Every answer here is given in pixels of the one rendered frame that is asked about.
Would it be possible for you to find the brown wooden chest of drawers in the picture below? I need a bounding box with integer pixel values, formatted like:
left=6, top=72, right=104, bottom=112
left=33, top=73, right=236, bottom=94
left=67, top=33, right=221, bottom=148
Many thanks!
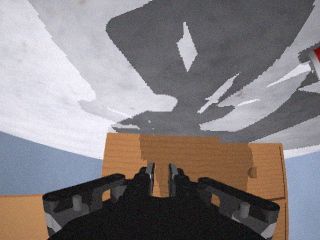
left=220, top=143, right=289, bottom=240

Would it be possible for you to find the orange wooden drawer front with round knob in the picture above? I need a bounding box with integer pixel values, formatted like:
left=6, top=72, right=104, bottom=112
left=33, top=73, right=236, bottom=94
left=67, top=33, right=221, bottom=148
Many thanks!
left=220, top=146, right=284, bottom=199
left=272, top=203, right=285, bottom=240
left=101, top=132, right=221, bottom=198

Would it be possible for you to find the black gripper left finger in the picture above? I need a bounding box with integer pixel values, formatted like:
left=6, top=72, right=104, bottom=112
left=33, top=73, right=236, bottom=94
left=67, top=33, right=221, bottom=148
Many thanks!
left=42, top=163, right=155, bottom=237

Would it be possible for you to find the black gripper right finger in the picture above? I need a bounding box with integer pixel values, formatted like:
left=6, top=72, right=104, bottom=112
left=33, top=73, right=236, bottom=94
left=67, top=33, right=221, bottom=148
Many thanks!
left=168, top=163, right=280, bottom=240

